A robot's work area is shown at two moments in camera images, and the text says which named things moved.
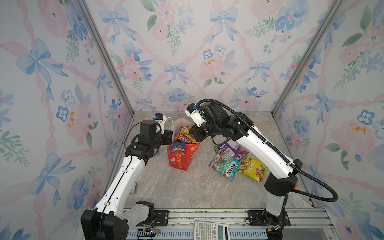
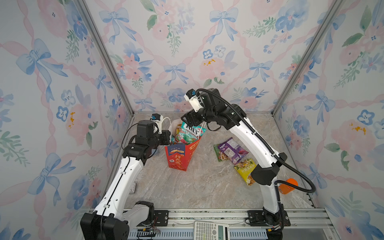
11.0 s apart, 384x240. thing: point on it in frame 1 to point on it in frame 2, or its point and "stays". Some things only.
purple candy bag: x=232 y=149 stays
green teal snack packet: x=226 y=166 to x=185 y=134
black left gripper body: x=161 y=139 stays
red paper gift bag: x=181 y=155 stays
